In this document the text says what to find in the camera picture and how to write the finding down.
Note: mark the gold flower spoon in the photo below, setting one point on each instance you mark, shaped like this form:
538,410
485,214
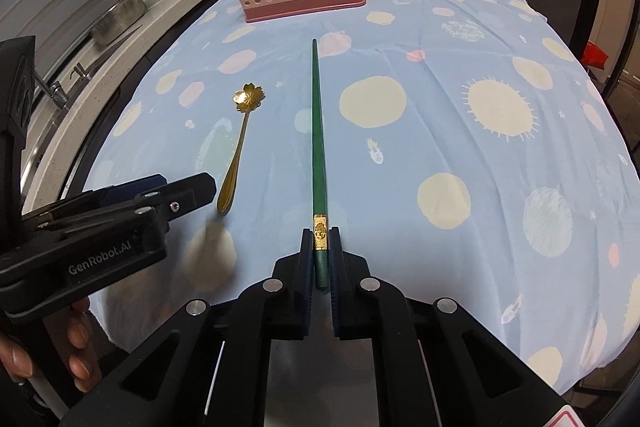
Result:
246,100

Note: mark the person's left hand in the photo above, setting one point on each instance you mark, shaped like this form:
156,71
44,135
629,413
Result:
73,343

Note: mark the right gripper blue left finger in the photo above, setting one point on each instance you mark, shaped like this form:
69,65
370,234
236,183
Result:
304,282

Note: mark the green chopstick gold band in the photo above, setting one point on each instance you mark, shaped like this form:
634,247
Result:
319,193

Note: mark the blue patterned tablecloth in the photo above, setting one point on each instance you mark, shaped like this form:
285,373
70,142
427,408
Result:
468,155

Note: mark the chrome faucet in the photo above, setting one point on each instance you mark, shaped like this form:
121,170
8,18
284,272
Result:
54,91

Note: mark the stainless steel bowl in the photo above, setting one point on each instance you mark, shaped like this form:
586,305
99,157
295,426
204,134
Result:
116,20

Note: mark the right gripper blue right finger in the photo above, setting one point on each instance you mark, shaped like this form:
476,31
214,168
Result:
338,281

